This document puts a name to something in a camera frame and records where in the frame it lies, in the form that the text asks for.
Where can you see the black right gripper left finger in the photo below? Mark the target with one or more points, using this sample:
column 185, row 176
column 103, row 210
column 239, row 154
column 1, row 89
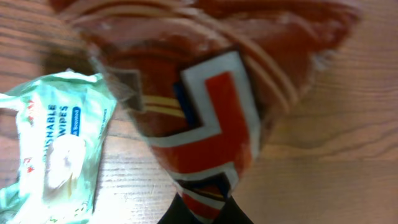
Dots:
column 178, row 213

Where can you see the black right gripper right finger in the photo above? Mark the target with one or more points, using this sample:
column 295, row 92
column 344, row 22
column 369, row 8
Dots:
column 232, row 214

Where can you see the green flushable wipes pack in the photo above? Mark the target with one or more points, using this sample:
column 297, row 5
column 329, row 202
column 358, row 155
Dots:
column 61, row 122

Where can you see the orange brown candy wrapper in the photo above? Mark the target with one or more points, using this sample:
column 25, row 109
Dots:
column 205, row 81

